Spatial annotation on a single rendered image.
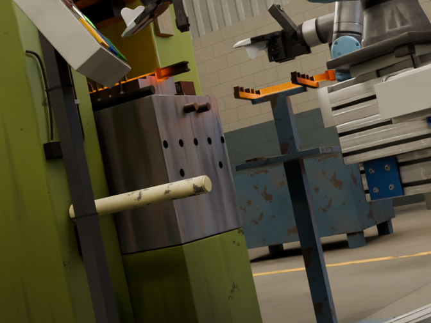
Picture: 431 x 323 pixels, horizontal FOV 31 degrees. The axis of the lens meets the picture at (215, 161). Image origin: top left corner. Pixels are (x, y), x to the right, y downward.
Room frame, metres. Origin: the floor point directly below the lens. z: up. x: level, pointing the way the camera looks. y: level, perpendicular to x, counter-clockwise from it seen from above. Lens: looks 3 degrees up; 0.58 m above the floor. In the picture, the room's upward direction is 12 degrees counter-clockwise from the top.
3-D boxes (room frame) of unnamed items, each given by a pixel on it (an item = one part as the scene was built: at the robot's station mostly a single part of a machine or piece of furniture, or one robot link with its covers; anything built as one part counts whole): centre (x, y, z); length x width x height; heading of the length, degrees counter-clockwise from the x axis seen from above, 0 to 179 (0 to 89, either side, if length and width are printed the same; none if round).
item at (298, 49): (2.23, -0.27, 0.97); 0.12 x 0.08 x 0.09; 60
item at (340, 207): (6.53, -0.65, 0.36); 1.21 x 0.81 x 0.72; 59
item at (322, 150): (2.81, -0.27, 0.67); 0.40 x 0.30 x 0.02; 159
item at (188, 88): (2.61, 0.09, 0.95); 0.12 x 0.09 x 0.07; 60
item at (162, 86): (2.53, 0.31, 0.96); 0.42 x 0.20 x 0.09; 60
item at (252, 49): (2.22, -0.16, 0.98); 0.09 x 0.03 x 0.06; 96
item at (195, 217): (2.59, 0.29, 0.69); 0.56 x 0.38 x 0.45; 60
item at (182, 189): (2.08, 0.22, 0.62); 0.44 x 0.05 x 0.05; 60
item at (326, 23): (2.15, -0.41, 0.98); 0.11 x 0.08 x 0.09; 60
